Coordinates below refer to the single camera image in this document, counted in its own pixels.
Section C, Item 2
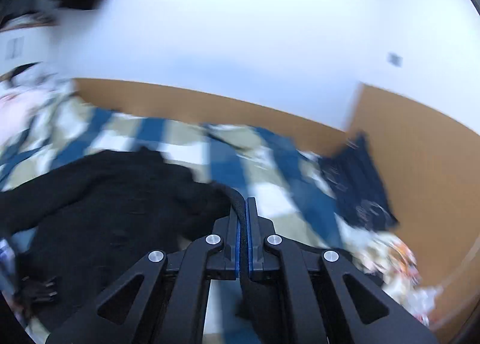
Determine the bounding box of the black fleece jacket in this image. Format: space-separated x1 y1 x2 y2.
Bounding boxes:
1 148 245 332

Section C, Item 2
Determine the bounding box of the printed tote bag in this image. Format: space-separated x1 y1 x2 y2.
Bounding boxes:
351 232 443 326

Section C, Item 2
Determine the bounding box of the dark navy pillow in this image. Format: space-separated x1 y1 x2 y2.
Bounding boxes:
318 132 399 233

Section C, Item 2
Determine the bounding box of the blue beige checkered duvet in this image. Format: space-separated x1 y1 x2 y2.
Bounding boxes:
1 80 365 337

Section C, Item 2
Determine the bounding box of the pink blanket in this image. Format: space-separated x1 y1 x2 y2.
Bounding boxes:
1 80 46 142

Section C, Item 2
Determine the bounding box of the white cabinet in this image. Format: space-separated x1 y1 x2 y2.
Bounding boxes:
0 24 59 74

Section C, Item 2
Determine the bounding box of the grey wall switch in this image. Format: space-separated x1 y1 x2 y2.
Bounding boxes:
388 53 403 67

